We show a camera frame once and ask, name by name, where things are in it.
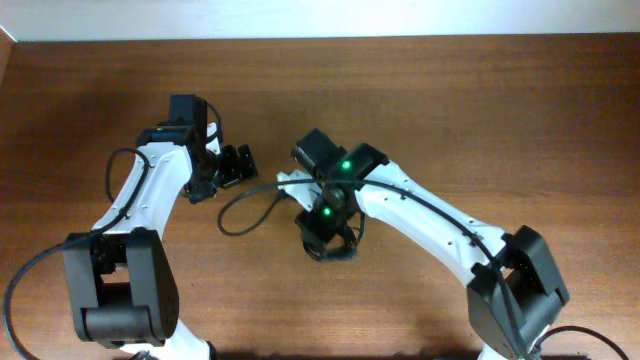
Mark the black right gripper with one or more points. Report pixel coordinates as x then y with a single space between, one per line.
306 214

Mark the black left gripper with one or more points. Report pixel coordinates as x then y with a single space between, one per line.
234 170

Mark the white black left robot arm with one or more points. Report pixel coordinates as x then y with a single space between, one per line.
122 291

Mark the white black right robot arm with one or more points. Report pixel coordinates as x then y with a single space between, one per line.
514 287

